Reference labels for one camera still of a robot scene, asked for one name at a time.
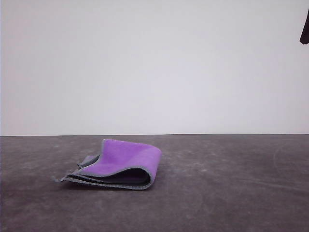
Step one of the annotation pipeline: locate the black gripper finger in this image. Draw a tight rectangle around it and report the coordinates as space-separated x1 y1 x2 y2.
299 0 309 45

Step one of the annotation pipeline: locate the grey table cloth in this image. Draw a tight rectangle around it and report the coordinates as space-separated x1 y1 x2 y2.
0 133 309 232

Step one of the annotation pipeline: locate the purple towel with grey hem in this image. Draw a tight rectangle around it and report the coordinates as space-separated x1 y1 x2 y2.
51 139 162 191

